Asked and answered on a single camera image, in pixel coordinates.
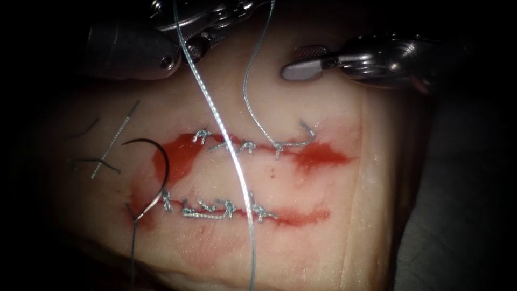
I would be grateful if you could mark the blue stitching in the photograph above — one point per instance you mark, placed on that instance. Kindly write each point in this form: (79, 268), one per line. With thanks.
(246, 146)
(228, 207)

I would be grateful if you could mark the right arm needle driver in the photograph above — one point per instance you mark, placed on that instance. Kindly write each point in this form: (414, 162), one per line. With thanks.
(383, 60)

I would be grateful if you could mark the grey cloth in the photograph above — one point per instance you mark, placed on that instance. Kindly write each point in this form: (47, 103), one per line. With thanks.
(456, 202)

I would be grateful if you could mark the left arm needle driver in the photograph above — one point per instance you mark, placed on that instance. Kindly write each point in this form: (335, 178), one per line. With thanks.
(210, 20)

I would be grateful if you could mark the right arm needle driver jaw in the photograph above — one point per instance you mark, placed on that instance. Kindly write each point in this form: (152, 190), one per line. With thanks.
(313, 52)
(301, 70)

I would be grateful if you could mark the curved needle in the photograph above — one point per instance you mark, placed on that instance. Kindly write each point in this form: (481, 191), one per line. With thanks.
(166, 169)

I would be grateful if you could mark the tissue pad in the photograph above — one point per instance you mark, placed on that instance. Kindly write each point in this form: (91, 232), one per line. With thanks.
(282, 182)

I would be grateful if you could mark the dark right arm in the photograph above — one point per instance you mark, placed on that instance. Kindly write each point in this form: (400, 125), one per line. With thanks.
(444, 64)

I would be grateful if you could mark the dark left arm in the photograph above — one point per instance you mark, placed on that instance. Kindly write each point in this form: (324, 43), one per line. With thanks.
(129, 52)

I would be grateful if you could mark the cut blue thread piece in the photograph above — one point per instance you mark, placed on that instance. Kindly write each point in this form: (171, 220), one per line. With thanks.
(97, 160)
(115, 139)

